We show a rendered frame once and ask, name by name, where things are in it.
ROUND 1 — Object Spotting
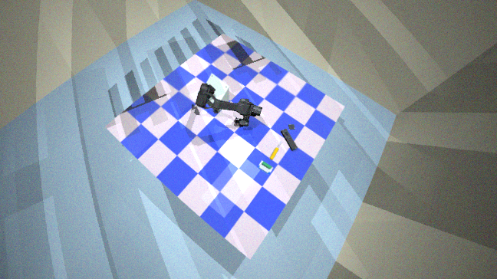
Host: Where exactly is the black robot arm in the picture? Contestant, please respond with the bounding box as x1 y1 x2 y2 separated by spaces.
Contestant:
196 83 262 117

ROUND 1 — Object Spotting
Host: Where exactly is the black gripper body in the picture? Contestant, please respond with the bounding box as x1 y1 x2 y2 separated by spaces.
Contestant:
239 98 249 126

